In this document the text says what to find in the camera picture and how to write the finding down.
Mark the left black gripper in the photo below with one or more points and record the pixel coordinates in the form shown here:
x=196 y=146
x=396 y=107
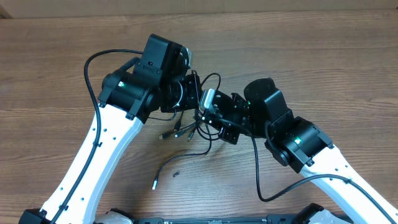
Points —
x=193 y=81

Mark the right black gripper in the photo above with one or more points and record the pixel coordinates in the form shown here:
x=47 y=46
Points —
x=227 y=135

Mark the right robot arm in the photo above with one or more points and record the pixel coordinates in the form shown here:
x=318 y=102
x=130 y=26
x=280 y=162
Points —
x=295 y=142

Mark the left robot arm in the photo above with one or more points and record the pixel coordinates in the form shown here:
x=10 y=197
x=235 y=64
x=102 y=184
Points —
x=154 y=79

